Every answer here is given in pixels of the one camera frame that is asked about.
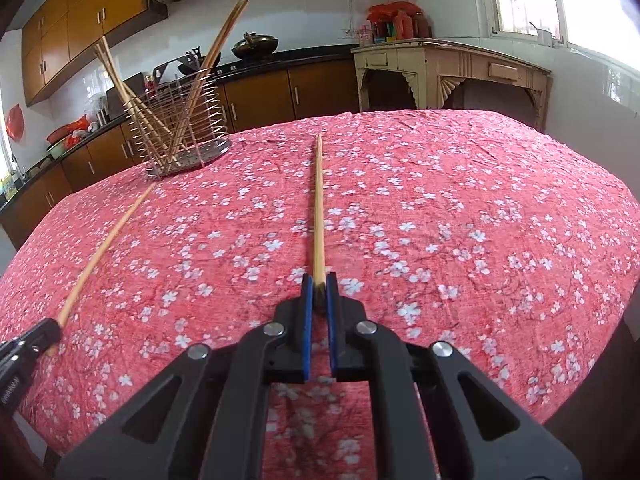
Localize red floral tablecloth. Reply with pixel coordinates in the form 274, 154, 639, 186
0, 107, 640, 480

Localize black wok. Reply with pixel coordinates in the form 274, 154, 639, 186
177, 45, 221, 76

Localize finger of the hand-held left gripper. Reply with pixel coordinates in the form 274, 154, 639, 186
0, 317, 62, 377

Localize red bag over bottles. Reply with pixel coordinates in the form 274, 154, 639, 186
367, 2, 422, 24

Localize wooden chopstick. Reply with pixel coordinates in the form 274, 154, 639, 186
172, 1, 250, 162
47, 182, 158, 357
165, 0, 245, 162
101, 37, 176, 161
121, 82, 171, 153
313, 132, 329, 313
94, 46, 168, 158

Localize orange wooden base cabinets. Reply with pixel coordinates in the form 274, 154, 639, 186
0, 57, 364, 252

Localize white wall cable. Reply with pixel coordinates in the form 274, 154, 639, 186
344, 0, 362, 42

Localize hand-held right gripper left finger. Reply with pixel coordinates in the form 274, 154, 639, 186
55, 273, 316, 480

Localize red bag on wall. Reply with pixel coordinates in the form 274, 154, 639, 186
4, 103, 25, 140

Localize black stone countertop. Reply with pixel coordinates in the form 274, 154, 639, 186
0, 42, 359, 217

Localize metal wire chopstick holder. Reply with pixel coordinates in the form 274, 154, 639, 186
121, 55, 232, 181

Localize orange wooden wall cabinets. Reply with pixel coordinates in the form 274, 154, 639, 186
21, 0, 429, 107

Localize dark pot with lid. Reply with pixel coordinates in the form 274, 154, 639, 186
230, 32, 280, 60

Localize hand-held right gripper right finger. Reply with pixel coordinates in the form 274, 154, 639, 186
325, 272, 584, 480

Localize white plastic bag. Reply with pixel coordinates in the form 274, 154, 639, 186
84, 97, 109, 122

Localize cream wooden side table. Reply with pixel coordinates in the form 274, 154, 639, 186
350, 37, 554, 134

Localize red plastic jug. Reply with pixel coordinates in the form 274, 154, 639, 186
392, 10, 414, 41

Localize dark wooden cutting board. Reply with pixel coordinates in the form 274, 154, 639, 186
105, 72, 147, 122

